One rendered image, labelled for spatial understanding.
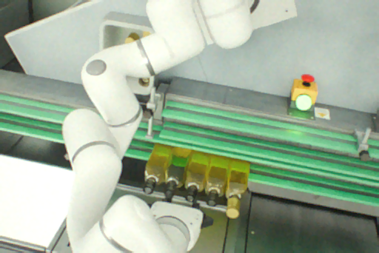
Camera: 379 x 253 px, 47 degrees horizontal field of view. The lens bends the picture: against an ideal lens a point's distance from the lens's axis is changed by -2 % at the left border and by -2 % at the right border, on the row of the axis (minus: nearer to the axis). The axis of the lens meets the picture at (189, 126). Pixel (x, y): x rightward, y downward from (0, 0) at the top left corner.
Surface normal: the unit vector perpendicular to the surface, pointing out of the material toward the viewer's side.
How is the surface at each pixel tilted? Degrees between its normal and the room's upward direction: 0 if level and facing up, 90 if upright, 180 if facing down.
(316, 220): 89
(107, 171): 48
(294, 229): 89
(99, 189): 52
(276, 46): 0
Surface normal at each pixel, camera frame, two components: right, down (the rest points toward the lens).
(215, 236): 0.11, -0.84
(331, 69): -0.18, 0.52
